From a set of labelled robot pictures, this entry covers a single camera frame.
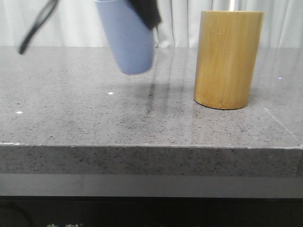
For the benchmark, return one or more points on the white pleated curtain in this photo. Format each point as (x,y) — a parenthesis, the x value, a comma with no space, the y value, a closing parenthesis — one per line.
(76,23)

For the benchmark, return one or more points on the blue plastic cup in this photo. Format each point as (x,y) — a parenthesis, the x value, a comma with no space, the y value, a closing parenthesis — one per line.
(130,40)

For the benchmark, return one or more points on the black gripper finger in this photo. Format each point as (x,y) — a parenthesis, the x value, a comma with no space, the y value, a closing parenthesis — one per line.
(148,12)

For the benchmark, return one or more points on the bamboo cylindrical holder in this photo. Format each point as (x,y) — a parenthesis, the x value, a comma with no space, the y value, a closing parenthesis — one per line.
(226,56)

